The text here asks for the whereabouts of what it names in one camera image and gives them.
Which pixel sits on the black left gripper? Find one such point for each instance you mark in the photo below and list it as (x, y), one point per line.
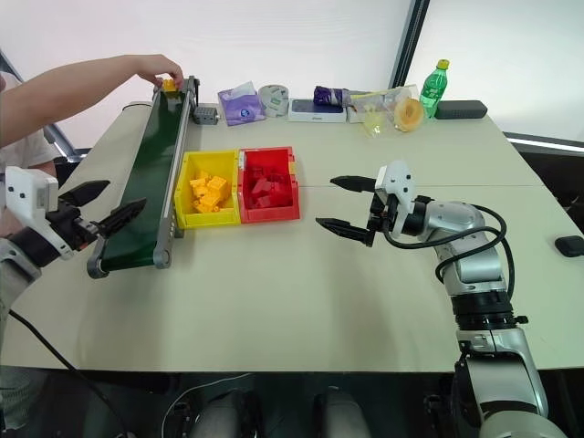
(70, 223)

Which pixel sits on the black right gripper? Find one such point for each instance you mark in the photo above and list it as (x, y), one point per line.
(378, 216)

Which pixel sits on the yellow toy block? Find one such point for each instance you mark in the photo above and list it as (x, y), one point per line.
(169, 86)
(218, 183)
(197, 187)
(213, 203)

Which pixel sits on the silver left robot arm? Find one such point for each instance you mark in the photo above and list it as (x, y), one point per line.
(18, 255)

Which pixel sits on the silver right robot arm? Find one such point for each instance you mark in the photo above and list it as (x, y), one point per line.
(474, 269)

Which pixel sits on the person's bare forearm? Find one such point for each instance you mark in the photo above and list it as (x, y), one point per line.
(59, 98)

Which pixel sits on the person's bare hand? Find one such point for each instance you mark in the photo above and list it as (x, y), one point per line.
(162, 66)

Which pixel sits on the red toy block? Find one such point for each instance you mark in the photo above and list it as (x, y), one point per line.
(279, 181)
(261, 187)
(264, 202)
(254, 174)

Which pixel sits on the red plastic bin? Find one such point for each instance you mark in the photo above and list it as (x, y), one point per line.
(269, 215)

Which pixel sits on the white plastic crate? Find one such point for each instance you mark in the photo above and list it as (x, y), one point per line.
(355, 116)

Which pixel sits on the clear plastic bag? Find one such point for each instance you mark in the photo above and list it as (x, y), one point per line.
(376, 111)

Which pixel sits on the white phone box dark lid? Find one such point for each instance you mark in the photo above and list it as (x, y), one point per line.
(315, 114)

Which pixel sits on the yellow plastic bin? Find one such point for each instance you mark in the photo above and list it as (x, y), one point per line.
(207, 220)

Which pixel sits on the crumpled purple wrapper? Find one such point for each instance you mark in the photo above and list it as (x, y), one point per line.
(329, 96)

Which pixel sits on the grey tape roll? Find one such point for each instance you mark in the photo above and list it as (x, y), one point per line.
(274, 101)

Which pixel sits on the small grey control box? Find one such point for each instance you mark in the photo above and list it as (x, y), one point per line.
(206, 116)

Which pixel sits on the green bottle yellow cap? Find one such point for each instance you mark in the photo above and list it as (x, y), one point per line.
(433, 91)

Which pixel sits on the long black case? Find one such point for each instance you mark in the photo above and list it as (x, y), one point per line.
(461, 110)

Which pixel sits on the purple tissue pack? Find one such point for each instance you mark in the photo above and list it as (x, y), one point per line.
(241, 106)

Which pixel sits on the dark rounded shape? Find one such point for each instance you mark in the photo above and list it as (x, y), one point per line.
(340, 415)
(226, 415)

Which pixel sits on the black mouse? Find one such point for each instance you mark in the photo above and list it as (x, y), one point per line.
(570, 246)

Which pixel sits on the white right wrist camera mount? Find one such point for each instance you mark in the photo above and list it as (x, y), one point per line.
(398, 182)

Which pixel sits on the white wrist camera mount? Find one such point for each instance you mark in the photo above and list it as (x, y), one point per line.
(398, 182)
(25, 191)

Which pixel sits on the green conveyor belt grey frame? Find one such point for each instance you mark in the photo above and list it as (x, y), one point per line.
(150, 173)

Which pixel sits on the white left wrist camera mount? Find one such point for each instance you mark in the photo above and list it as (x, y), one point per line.
(25, 191)

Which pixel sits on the dark window frame post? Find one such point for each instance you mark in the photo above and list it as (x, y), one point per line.
(408, 41)

